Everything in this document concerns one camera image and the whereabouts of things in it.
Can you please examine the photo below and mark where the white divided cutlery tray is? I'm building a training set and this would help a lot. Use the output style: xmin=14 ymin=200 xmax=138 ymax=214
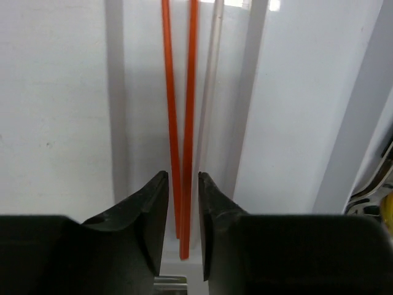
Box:
xmin=1 ymin=1 xmax=392 ymax=294

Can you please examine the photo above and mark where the orange chopstick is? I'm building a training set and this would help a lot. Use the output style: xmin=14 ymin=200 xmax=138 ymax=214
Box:
xmin=161 ymin=0 xmax=181 ymax=239
xmin=179 ymin=0 xmax=198 ymax=261

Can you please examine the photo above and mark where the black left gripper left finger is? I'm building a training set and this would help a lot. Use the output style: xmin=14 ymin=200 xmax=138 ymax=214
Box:
xmin=1 ymin=171 xmax=169 ymax=294

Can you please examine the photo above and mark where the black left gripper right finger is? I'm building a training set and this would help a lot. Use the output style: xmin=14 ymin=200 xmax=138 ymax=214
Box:
xmin=198 ymin=172 xmax=392 ymax=294

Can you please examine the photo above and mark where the clear thin chopstick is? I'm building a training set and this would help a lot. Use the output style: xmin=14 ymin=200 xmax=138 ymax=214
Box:
xmin=195 ymin=0 xmax=224 ymax=178

